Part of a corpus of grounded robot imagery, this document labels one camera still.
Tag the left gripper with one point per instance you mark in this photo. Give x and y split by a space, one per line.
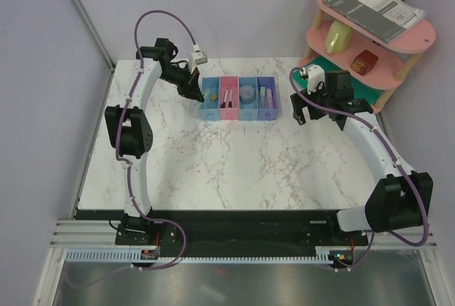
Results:
190 88

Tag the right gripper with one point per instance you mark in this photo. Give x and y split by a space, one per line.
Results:
298 113

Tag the pink highlighter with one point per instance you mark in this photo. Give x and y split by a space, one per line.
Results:
270 98

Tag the purple drawer box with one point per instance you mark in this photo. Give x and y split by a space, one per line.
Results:
268 114

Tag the light blue drawer box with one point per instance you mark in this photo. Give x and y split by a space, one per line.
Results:
210 110

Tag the long green highlighter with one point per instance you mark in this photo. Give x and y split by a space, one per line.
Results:
262 97

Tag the pink drawer box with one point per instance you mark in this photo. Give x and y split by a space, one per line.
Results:
230 82

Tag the blue whiteboard marker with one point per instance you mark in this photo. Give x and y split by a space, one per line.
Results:
225 98

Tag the teal blue drawer box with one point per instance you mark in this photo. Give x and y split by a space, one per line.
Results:
249 112

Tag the jar of rubber bands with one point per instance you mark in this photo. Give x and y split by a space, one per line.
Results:
247 94

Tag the small green highlighter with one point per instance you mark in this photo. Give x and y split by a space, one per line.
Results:
200 103

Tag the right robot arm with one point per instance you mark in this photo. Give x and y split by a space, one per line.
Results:
402 196

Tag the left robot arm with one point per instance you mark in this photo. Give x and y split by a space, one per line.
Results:
131 136

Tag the green folder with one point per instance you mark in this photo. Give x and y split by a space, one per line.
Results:
360 90

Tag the pink three-tier shelf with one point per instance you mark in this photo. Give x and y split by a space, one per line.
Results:
395 60

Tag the red brown cube box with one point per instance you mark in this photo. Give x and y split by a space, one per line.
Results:
364 62

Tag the grey setup guide booklet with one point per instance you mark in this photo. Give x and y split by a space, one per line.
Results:
385 19

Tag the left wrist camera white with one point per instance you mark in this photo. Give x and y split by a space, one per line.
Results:
197 58

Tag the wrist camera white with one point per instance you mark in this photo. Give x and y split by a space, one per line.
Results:
315 75
197 58

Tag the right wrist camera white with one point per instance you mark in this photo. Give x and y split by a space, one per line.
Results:
315 75

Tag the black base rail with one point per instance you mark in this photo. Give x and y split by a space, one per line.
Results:
230 234

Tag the white cable duct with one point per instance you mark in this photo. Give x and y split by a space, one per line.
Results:
143 256

